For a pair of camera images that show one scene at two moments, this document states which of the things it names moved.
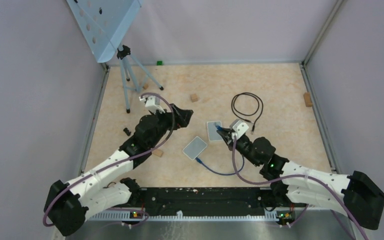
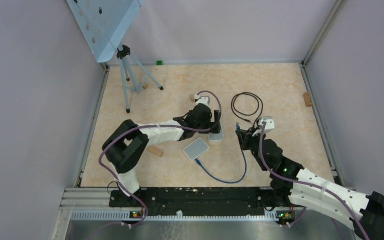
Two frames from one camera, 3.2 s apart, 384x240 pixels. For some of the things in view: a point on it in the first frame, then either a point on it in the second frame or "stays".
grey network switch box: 194,148 stays
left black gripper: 185,115 -> 214,127
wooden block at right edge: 307,99 stays
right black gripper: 227,137 -> 246,136
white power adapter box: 214,135 stays
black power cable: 235,109 stays
